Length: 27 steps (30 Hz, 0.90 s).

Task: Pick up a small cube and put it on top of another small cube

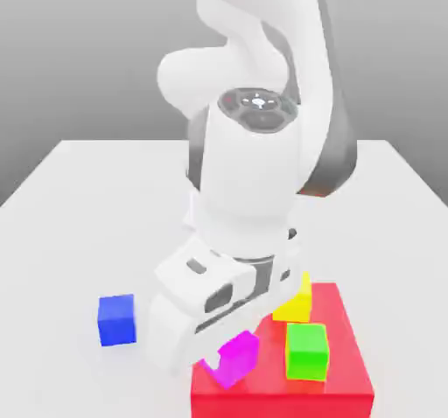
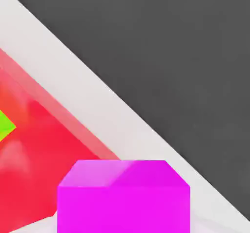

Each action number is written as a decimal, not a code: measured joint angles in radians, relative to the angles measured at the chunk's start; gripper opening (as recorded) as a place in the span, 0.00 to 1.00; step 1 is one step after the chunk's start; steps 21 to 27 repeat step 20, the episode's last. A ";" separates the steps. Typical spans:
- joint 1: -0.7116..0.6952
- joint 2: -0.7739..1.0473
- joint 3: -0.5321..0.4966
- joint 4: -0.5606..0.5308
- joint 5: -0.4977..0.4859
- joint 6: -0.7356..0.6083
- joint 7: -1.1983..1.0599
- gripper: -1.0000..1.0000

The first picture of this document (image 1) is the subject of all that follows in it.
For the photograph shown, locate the small blue cube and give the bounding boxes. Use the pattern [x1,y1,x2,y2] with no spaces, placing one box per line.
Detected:
[97,293,138,348]

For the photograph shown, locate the small green cube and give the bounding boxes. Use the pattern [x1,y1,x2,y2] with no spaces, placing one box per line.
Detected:
[284,322,331,383]

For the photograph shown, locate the small magenta cube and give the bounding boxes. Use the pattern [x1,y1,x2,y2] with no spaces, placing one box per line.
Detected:
[203,330,261,390]

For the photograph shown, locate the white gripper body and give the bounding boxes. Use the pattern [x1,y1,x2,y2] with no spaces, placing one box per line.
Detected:
[146,291,278,376]

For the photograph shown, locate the large red box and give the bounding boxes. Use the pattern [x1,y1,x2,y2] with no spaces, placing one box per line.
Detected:
[190,282,376,418]

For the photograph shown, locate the small yellow cube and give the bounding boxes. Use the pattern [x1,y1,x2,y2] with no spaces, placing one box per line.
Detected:
[271,271,313,324]

